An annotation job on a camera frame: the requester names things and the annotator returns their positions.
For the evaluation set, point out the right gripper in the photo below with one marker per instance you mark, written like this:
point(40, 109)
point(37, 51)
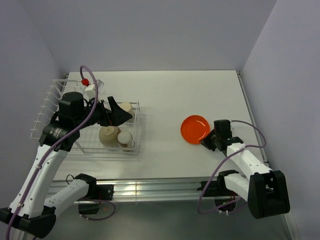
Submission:
point(205, 141)

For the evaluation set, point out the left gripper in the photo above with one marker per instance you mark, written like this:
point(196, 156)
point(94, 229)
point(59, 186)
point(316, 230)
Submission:
point(114, 117)

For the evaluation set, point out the steel cup brown base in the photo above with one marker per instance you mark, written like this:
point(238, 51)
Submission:
point(125, 140)
point(127, 106)

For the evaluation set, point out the orange plate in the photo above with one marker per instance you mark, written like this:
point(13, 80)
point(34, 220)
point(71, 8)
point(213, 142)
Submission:
point(194, 128)

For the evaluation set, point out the white ceramic bowl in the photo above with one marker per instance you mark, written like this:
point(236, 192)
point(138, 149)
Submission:
point(108, 135)

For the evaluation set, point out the clear glass tumbler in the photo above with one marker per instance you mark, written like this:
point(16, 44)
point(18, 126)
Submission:
point(98, 85)

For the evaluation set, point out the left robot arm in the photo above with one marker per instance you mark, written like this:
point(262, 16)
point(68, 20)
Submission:
point(31, 211)

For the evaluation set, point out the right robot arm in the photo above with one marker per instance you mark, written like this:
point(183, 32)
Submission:
point(240, 172)

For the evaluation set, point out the white wire dish rack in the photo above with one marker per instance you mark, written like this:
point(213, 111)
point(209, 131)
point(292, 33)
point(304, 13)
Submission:
point(65, 107)

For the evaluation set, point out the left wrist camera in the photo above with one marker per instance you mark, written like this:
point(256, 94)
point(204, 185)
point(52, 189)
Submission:
point(89, 90)

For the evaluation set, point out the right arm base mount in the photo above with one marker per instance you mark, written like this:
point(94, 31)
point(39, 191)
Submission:
point(211, 191)

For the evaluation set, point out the aluminium mounting rail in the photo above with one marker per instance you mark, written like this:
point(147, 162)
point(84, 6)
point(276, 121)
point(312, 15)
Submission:
point(155, 190)

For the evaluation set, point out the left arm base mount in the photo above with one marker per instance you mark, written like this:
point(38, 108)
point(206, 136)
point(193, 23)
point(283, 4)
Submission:
point(104, 192)

